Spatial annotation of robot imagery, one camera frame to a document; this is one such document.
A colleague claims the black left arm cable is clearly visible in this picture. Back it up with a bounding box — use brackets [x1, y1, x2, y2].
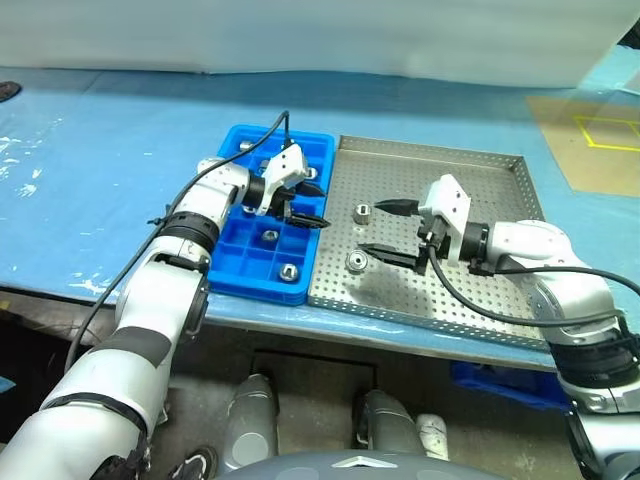
[63, 110, 296, 374]

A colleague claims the grey robot torso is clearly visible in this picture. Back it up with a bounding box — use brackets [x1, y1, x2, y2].
[214, 448, 501, 480]

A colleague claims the blue crate under table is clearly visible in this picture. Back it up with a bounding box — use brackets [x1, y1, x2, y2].
[449, 360, 571, 411]

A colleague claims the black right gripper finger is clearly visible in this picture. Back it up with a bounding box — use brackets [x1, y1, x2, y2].
[374, 198, 420, 216]
[357, 242, 419, 269]

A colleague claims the brown cardboard floor sheet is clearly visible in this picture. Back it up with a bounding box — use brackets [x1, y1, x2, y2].
[524, 94, 640, 194]

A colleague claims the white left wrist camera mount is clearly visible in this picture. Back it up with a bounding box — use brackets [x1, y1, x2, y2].
[258, 143, 307, 217]

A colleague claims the blue compartment tray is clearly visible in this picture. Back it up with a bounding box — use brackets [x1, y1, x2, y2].
[206, 123, 336, 307]

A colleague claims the perforated metal tray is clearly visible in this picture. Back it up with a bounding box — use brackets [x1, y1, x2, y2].
[307, 133, 554, 351]

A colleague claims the black sneaker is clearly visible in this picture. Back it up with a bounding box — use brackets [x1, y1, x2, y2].
[169, 446, 220, 480]

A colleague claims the white backdrop board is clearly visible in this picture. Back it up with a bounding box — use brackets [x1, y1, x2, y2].
[0, 0, 640, 89]

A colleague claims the grey rounded robot leg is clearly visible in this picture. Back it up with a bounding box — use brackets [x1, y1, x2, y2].
[222, 373, 279, 474]
[352, 389, 426, 456]

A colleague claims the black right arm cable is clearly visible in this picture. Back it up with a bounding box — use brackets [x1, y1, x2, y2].
[427, 244, 640, 329]

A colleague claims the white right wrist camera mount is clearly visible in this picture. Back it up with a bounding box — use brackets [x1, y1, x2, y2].
[417, 174, 473, 264]

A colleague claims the grey rounded left robot leg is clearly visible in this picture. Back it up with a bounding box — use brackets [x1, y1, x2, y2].
[222, 373, 279, 474]

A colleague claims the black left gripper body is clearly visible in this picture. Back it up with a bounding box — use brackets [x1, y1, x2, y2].
[272, 184, 301, 224]

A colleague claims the grey rounded right robot leg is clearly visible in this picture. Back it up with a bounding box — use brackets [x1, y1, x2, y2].
[352, 389, 426, 456]

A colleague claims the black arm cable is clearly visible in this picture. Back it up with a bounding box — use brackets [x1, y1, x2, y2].
[427, 244, 640, 329]
[63, 110, 296, 374]

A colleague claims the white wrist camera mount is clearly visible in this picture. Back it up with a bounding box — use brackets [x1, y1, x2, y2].
[258, 143, 307, 217]
[417, 174, 473, 264]

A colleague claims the white rounded object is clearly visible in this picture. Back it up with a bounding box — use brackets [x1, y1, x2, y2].
[414, 413, 450, 461]

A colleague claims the yellow floor tape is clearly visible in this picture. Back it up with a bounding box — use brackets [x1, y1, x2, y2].
[573, 115, 640, 151]

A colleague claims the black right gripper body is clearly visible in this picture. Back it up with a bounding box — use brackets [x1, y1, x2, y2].
[413, 219, 450, 274]

